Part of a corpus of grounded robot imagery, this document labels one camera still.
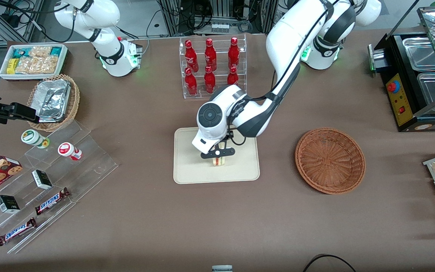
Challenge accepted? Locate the brown round wicker basket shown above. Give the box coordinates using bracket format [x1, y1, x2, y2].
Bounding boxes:
[295, 128, 366, 195]

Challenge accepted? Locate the white plastic snack bin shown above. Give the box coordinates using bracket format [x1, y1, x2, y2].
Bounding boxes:
[0, 43, 68, 82]

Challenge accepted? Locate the clear rice cracker packet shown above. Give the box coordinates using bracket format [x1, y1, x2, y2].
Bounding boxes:
[29, 46, 54, 59]
[15, 57, 59, 75]

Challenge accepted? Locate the clear acrylic stepped shelf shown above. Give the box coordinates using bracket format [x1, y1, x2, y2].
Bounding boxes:
[0, 120, 119, 254]

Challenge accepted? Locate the clear acrylic bottle rack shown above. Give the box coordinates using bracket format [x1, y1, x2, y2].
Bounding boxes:
[179, 33, 247, 99]

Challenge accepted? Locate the red cola bottle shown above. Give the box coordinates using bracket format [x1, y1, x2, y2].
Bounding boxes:
[185, 67, 198, 96]
[184, 40, 198, 72]
[204, 65, 216, 94]
[228, 37, 240, 68]
[205, 38, 217, 71]
[227, 66, 239, 87]

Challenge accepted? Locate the green sunflower yogurt cup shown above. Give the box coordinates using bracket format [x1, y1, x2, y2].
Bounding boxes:
[21, 129, 51, 149]

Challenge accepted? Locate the Snickers chocolate bar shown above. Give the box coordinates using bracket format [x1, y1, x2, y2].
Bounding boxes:
[0, 218, 37, 247]
[34, 187, 71, 216]

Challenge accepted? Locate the yellow box with red button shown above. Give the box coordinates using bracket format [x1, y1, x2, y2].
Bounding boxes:
[367, 6, 435, 133]

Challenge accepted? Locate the black cable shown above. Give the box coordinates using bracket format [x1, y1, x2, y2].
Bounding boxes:
[302, 254, 357, 272]

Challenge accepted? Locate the silver foil food tray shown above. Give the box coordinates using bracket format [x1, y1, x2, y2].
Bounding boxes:
[36, 79, 71, 124]

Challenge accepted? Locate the red strawberry yogurt cup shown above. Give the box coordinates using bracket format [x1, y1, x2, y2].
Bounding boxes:
[58, 142, 83, 161]

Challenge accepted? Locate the small black carton box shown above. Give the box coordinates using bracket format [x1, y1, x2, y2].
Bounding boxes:
[0, 195, 21, 214]
[32, 170, 53, 190]

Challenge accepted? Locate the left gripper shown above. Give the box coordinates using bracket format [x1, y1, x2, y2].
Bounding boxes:
[201, 130, 236, 159]

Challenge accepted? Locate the light tan wicker basket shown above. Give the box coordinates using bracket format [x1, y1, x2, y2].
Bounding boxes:
[27, 74, 80, 132]

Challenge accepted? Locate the cream plastic tray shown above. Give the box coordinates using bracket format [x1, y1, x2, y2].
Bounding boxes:
[173, 127, 260, 185]

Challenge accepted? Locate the aluminium frame rack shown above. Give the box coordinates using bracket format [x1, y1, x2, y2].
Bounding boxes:
[157, 0, 278, 36]

